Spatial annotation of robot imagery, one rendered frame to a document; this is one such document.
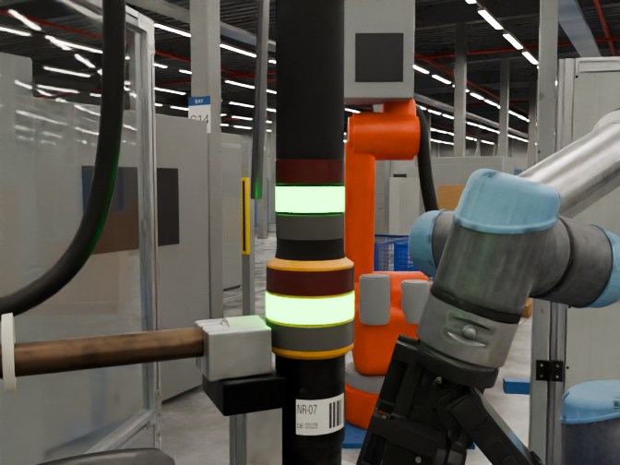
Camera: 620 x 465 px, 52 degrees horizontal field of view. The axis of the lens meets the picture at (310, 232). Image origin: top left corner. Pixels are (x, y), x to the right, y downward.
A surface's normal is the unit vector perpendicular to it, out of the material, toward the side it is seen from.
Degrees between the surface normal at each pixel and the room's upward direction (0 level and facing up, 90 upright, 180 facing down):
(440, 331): 80
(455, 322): 90
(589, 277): 108
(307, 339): 90
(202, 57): 90
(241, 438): 90
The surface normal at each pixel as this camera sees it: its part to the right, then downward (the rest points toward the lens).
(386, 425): -0.22, 0.07
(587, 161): 0.23, -0.51
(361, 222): -0.01, 0.18
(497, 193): -0.53, -0.09
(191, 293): 0.88, 0.04
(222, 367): 0.39, 0.07
